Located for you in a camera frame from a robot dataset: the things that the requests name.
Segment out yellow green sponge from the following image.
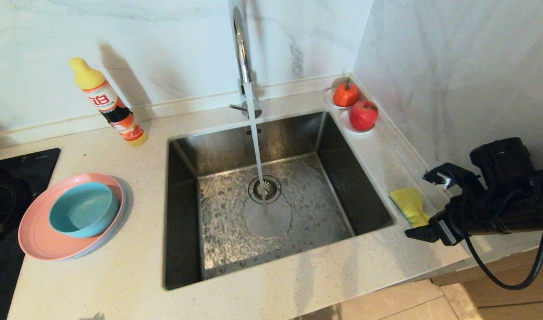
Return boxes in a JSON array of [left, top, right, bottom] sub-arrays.
[[389, 187, 433, 229]]

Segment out chrome faucet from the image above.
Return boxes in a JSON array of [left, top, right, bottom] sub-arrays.
[[227, 0, 262, 119]]

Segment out blue bowl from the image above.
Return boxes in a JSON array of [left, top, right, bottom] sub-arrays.
[[48, 182, 120, 239]]

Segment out orange detergent bottle yellow cap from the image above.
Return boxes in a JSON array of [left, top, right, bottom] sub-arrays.
[[69, 57, 148, 146]]

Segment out stainless steel sink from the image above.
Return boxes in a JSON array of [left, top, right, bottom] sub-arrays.
[[164, 111, 397, 292]]

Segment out metal sink drain strainer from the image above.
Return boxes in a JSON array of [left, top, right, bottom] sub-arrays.
[[248, 175, 282, 204]]

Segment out brown wooden cabinet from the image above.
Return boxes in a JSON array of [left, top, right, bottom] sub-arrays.
[[431, 242, 543, 320]]

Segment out small white dish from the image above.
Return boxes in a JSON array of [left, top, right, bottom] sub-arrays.
[[339, 109, 376, 133], [323, 87, 359, 110]]

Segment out red toy apple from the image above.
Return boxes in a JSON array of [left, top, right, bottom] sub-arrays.
[[348, 100, 379, 131]]

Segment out orange toy persimmon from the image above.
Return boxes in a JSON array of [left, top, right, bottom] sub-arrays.
[[332, 78, 359, 107]]

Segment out clear water stream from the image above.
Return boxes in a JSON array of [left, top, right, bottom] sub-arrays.
[[244, 81, 269, 212]]

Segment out light blue plate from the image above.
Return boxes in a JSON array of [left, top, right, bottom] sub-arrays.
[[69, 178, 128, 260]]

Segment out pink plate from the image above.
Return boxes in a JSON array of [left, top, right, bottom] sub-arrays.
[[17, 173, 125, 261]]

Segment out black induction cooktop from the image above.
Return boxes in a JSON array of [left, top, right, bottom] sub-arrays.
[[0, 148, 61, 320]]

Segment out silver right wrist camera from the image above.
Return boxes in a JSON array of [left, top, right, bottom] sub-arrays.
[[422, 162, 462, 190]]

